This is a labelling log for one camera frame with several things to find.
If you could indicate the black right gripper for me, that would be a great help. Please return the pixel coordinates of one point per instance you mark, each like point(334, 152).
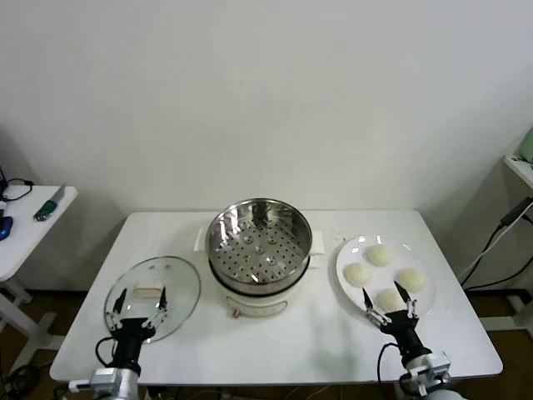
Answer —
point(401, 331)

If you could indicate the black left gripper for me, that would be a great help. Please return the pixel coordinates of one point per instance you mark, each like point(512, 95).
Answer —
point(131, 331)

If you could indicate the white steamed baozi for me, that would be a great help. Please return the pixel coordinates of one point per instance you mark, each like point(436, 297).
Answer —
point(357, 275)
point(388, 298)
point(380, 255)
point(413, 280)

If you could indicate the stainless steel steamer basket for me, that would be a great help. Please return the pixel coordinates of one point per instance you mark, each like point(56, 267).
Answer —
point(258, 250)

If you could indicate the white round plate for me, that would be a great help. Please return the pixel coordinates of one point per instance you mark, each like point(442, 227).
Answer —
point(354, 254)

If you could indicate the white electric cooker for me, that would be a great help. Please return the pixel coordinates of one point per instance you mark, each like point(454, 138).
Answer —
point(258, 302)

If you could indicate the white side table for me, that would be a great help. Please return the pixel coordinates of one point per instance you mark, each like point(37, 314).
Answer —
point(37, 241)

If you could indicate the black power adapter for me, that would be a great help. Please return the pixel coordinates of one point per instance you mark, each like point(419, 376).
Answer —
point(514, 212)

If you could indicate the blue computer mouse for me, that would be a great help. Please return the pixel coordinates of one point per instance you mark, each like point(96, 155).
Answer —
point(5, 227)

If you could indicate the white shelf table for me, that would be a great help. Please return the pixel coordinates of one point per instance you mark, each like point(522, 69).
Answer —
point(520, 166)

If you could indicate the pale green appliance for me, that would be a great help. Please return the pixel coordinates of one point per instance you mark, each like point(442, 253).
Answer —
point(526, 143)

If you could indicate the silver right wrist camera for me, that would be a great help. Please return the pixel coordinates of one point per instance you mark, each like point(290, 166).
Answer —
point(433, 366)

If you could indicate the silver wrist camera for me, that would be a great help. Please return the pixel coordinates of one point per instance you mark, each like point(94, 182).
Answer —
point(93, 377)
point(433, 366)

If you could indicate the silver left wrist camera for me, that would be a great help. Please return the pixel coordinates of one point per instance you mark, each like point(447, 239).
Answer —
point(93, 377)

